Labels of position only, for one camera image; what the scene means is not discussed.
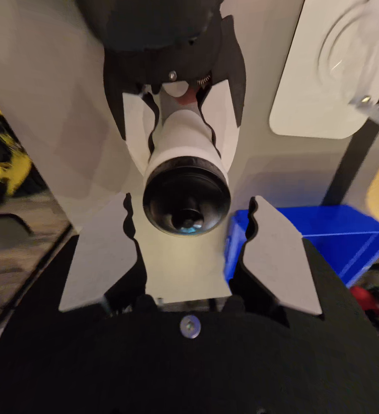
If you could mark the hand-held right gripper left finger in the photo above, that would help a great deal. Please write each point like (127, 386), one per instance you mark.
(99, 262)

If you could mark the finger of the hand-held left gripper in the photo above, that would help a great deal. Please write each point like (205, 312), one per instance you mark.
(138, 126)
(225, 116)

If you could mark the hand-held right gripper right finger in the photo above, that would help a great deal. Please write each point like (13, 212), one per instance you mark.
(283, 265)

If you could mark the white bottle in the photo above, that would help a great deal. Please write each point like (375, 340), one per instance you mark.
(186, 139)

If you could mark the blue plastic bin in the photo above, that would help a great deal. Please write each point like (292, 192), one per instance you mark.
(345, 239)

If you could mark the red container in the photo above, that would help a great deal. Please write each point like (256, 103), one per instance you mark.
(365, 299)

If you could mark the grey padded armrest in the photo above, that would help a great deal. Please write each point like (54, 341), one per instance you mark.
(8, 223)

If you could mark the clear round stand foot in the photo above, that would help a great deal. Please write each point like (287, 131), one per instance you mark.
(357, 45)

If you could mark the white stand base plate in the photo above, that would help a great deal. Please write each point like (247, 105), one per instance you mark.
(299, 110)

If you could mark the white stand post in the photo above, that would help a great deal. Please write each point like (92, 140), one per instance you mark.
(374, 110)

